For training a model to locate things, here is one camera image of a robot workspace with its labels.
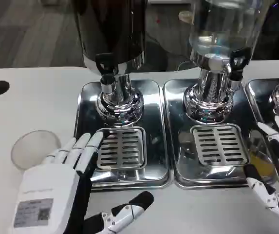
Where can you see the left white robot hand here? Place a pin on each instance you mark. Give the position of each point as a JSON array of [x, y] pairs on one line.
[[46, 187]]

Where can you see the clear ribbed glass cup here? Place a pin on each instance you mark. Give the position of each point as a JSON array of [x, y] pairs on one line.
[[34, 148]]

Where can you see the steel drip tray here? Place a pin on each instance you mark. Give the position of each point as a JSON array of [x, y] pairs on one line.
[[175, 117], [258, 95], [154, 122]]

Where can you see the clear water drink dispenser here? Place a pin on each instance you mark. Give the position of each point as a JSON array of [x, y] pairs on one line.
[[222, 31]]

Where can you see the dark liquid drink dispenser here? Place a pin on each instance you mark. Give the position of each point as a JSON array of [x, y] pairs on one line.
[[110, 29]]

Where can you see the black round stand base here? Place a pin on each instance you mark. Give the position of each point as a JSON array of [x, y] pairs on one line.
[[157, 57]]

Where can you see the tan object on floor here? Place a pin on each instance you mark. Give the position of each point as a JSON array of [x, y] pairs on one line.
[[185, 17]]

